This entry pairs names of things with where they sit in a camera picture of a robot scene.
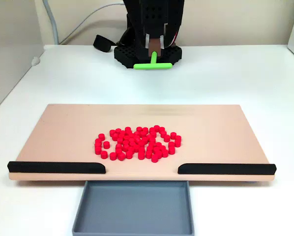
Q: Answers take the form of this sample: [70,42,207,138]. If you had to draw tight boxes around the white side partition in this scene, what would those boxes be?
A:
[0,45,45,117]

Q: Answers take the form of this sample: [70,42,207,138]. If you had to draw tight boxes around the red granule pile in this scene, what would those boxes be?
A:
[94,124,182,164]

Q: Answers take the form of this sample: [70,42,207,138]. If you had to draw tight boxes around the thick grey wall cable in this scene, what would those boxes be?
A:
[42,0,59,45]

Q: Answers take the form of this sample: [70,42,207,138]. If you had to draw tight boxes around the beige flat board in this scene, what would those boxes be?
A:
[8,104,275,184]

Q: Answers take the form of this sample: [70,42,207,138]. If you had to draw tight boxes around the grey tray container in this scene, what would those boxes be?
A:
[72,180,195,236]

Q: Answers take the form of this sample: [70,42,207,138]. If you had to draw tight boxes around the thin white cable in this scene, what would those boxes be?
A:
[59,1,125,45]

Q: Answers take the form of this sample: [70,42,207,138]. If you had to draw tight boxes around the green T-shaped pusher tool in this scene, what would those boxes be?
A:
[133,38,173,70]

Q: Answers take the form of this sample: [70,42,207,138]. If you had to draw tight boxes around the black edge rail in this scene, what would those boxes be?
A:
[7,161,106,175]
[177,162,277,176]

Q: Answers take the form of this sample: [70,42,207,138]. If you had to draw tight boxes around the black strap clamp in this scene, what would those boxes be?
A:
[92,34,117,53]

